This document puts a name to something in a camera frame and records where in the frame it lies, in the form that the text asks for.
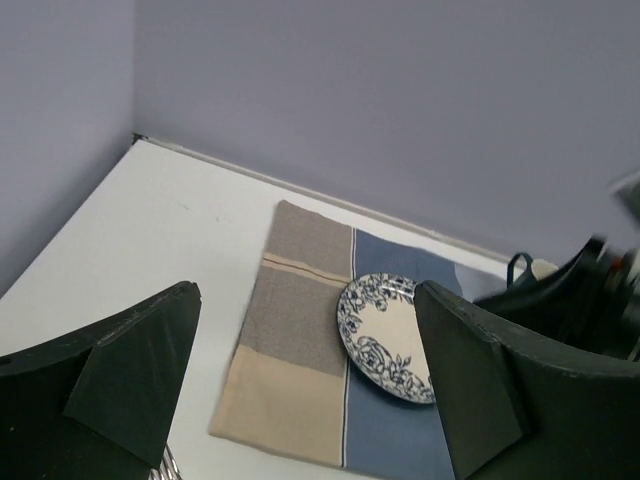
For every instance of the green mug white inside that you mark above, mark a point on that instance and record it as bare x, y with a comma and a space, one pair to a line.
534, 270

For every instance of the blue patchwork cloth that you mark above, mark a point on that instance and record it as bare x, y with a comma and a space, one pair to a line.
291, 388

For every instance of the black-handled fork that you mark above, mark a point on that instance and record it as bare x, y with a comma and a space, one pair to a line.
168, 469

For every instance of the blue floral plate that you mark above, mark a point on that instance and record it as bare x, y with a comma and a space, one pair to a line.
378, 327

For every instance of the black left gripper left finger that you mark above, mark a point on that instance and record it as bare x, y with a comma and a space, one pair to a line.
98, 402

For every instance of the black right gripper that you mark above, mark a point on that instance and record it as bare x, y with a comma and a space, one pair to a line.
591, 302

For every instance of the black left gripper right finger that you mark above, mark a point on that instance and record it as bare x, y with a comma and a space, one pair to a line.
517, 405

